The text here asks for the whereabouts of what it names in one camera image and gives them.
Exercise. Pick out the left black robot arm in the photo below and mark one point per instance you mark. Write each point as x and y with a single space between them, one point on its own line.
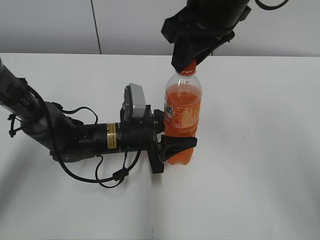
70 140

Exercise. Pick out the orange bottle cap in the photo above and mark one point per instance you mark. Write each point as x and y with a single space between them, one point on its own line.
190 69

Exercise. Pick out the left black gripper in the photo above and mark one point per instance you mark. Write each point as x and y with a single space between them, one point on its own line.
140 134

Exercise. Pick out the orange soda plastic bottle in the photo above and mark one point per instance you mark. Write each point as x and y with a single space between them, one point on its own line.
182 104

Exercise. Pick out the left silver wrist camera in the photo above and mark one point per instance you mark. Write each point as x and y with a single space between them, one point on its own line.
134 104

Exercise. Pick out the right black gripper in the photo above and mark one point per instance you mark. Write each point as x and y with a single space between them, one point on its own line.
201 27

